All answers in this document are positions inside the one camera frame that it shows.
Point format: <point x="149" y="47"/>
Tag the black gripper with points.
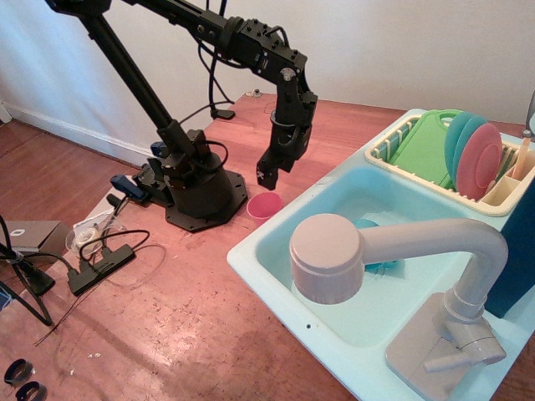
<point x="292" y="122"/>

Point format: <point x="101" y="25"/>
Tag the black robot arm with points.
<point x="183" y="174"/>

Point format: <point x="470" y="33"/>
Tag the pink plastic cup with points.
<point x="263" y="206"/>

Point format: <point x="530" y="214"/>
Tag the teal item in sink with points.
<point x="378" y="245"/>

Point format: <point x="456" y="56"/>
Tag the light blue toy sink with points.
<point x="407" y="333"/>

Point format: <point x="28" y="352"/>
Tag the dark blue sink tank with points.
<point x="517" y="277"/>

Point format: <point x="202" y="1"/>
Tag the green cutting board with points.
<point x="422" y="151"/>

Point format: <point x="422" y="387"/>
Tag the blue clamp on base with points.
<point x="123" y="184"/>

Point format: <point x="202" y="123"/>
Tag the teal plate back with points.
<point x="453" y="134"/>

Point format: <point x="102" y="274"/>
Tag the teal plate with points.
<point x="472" y="125"/>
<point x="453" y="134"/>

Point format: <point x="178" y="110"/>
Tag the black usb hub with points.
<point x="89" y="275"/>

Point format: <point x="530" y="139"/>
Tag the teal plate front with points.
<point x="472" y="125"/>

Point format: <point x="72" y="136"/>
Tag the clear plastic bag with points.
<point x="88" y="234"/>

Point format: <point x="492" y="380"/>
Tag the pink plate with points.
<point x="479" y="162"/>

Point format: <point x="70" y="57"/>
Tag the cream dish rack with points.
<point x="498" y="201"/>

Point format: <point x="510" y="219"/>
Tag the peach utensil in rack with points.
<point x="522" y="154"/>

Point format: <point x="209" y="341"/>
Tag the grey cardboard box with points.
<point x="45" y="237"/>

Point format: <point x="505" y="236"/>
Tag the black power plug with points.
<point x="40" y="282"/>

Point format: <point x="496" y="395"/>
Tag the black cable foot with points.
<point x="225" y="114"/>

